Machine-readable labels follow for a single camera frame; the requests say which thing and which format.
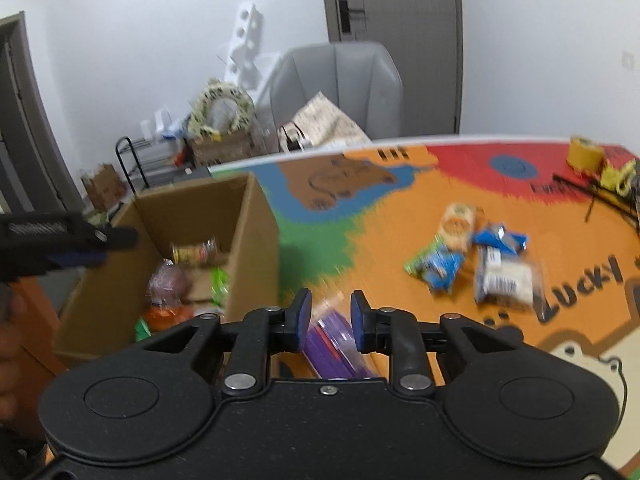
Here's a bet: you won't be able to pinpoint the white rack with holes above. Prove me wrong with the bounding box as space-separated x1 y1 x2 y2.
219 0 284 97

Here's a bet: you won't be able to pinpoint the grey side door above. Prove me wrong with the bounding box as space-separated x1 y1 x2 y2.
0 10 84 217

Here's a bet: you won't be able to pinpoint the yellow tape roll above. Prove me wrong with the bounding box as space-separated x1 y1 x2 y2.
567 134 609 174

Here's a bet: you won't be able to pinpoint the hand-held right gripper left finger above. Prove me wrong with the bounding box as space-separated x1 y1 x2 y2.
134 287 314 400

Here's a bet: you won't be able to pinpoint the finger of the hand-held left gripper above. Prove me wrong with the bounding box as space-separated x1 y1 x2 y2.
80 225 140 252
45 250 109 271

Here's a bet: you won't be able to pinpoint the blue green snack packet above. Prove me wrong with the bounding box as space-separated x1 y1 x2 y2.
403 241 469 294

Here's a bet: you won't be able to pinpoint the small brown paper bag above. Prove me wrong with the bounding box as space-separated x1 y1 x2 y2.
80 162 126 214

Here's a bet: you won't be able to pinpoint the yellow toy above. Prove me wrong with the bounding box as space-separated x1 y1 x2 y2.
599 157 639 196

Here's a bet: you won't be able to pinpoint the black cable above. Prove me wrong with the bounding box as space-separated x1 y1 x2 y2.
596 354 629 432

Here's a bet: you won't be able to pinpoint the clear brown striped snack packet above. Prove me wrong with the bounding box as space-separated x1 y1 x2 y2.
170 237 220 267

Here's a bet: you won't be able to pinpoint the black shoe rack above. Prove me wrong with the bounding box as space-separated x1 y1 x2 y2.
115 135 211 194

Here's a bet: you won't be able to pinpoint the snacks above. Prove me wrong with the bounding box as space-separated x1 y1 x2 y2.
147 259 194 309

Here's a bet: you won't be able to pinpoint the colourful cartoon table mat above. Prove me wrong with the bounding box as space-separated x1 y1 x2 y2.
207 135 640 479

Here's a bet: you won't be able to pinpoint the grey chair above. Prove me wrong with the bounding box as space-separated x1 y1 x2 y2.
269 41 405 154

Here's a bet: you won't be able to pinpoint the black charger with cables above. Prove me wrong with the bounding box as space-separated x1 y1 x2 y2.
277 123 309 154

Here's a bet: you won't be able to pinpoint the small blue snack packet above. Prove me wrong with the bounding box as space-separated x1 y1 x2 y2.
472 224 530 257

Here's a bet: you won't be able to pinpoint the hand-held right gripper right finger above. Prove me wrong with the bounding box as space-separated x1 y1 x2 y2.
350 289 539 400

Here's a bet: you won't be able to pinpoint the cardboard box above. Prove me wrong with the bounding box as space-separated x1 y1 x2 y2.
52 172 280 369

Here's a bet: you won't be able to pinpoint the black door handle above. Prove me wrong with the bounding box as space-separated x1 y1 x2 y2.
337 0 369 37

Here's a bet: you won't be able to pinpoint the purple snack packet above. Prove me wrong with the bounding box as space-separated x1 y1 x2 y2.
305 304 379 380

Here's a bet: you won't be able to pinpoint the person's left hand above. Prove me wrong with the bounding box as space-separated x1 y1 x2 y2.
0 282 27 413

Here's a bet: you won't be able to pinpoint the orange chair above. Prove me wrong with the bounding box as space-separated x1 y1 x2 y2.
12 277 68 376

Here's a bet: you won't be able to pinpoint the orange snack packet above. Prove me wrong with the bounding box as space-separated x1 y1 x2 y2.
142 305 197 334

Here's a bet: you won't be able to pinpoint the beige round snack packet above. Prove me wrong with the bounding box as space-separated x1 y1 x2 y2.
439 202 486 252

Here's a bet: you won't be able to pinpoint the dotted beige cushion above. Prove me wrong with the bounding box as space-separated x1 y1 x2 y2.
277 90 374 154

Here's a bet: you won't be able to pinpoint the white snack packet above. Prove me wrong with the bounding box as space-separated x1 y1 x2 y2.
472 245 544 307

